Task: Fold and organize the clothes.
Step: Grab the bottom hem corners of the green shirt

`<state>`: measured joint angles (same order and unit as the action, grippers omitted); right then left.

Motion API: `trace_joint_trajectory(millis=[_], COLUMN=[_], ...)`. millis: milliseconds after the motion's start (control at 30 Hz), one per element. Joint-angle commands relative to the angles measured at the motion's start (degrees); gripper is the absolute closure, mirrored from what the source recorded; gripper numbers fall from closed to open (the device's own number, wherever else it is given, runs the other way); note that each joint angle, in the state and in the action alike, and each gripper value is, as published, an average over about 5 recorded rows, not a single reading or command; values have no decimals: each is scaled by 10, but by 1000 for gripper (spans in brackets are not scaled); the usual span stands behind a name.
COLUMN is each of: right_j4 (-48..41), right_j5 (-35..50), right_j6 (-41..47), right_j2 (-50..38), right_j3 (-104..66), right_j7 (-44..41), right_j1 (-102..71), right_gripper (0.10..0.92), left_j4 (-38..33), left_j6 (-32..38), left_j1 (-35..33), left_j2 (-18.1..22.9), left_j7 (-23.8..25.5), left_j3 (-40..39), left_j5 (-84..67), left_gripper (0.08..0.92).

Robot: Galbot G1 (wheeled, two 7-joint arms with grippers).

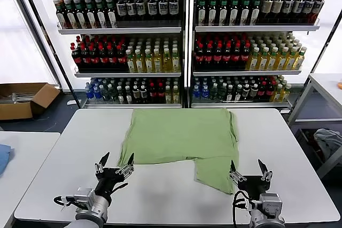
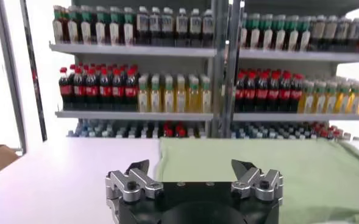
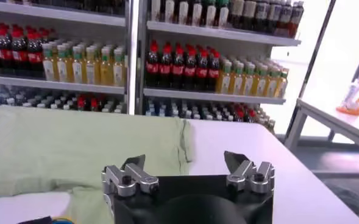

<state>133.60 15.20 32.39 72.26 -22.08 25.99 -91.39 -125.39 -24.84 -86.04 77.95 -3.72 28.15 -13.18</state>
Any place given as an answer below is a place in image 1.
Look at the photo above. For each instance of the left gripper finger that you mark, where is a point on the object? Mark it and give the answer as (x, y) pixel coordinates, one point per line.
(125, 169)
(101, 166)

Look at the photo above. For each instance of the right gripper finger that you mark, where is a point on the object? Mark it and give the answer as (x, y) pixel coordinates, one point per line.
(265, 174)
(236, 177)

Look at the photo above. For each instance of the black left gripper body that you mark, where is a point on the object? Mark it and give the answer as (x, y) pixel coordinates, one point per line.
(108, 180)

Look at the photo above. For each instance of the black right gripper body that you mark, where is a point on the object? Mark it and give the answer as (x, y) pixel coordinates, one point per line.
(253, 185)

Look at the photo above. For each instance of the light green t-shirt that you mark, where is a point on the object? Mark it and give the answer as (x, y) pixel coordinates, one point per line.
(181, 137)

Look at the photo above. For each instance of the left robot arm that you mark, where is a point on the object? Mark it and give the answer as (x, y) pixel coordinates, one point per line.
(93, 212)

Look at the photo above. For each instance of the small white flat object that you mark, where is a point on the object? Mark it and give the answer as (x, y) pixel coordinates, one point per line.
(72, 102)

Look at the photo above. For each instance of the grey white cloth pile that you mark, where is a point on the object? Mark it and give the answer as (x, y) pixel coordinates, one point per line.
(327, 138)

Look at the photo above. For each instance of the small dark green bottle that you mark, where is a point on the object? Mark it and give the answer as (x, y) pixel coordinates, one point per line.
(111, 94)
(222, 93)
(103, 94)
(213, 93)

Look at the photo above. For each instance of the small blue water bottle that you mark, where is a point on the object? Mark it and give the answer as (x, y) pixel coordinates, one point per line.
(96, 94)
(196, 92)
(89, 93)
(205, 92)

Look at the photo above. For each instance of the small dark bottle white label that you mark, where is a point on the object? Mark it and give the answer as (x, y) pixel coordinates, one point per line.
(230, 94)
(246, 92)
(238, 94)
(254, 92)
(120, 95)
(136, 94)
(128, 95)
(144, 94)

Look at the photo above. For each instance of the white side table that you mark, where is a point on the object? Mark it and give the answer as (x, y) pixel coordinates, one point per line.
(26, 164)

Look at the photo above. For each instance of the small cola bottle red cap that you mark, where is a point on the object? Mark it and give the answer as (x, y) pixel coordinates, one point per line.
(152, 94)
(160, 94)
(262, 92)
(270, 92)

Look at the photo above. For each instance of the small yellow drink bottle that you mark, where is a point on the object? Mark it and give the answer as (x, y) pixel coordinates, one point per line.
(168, 95)
(176, 95)
(278, 94)
(286, 94)

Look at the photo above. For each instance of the blue folded cloth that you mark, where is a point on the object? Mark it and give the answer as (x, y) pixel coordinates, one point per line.
(4, 158)

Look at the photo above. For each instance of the brown cardboard box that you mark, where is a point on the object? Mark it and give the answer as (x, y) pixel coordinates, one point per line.
(16, 111)

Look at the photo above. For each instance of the yellow juice bottle green neck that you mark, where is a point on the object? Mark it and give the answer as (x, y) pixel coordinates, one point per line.
(130, 63)
(167, 63)
(148, 63)
(253, 62)
(291, 62)
(263, 62)
(272, 62)
(282, 62)
(299, 62)
(157, 63)
(176, 63)
(139, 63)

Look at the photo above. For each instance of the grey metal rods bundle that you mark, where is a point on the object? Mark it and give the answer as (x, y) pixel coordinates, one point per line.
(18, 97)

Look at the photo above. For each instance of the small orange object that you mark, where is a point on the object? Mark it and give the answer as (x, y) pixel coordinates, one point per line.
(340, 84)

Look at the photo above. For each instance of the grey metal shelf unit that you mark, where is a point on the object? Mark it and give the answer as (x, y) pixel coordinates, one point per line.
(120, 30)
(253, 28)

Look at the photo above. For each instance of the dark tea bottle green neck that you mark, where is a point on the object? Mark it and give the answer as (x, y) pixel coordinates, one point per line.
(81, 17)
(92, 17)
(201, 14)
(224, 14)
(61, 17)
(102, 17)
(255, 14)
(112, 17)
(245, 14)
(71, 17)
(213, 14)
(234, 14)

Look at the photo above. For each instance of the dark bottle white blue label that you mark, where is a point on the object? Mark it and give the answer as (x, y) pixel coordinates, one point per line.
(287, 6)
(131, 7)
(121, 7)
(152, 7)
(163, 7)
(318, 6)
(308, 6)
(298, 6)
(140, 7)
(173, 7)

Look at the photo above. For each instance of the dark bottle beige label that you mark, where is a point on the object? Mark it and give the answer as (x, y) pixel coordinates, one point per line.
(266, 6)
(277, 6)

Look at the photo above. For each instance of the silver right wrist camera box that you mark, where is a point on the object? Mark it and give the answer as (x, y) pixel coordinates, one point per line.
(271, 201)

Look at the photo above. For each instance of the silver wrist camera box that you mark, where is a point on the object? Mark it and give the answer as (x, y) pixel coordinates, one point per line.
(271, 201)
(82, 194)

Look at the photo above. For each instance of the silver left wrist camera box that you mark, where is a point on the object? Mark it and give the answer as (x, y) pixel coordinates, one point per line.
(82, 194)

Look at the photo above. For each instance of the grey frame white table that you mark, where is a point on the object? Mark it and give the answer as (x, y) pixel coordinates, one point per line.
(324, 83)

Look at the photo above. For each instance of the black window post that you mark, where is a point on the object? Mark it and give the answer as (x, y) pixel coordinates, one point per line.
(321, 51)
(54, 51)

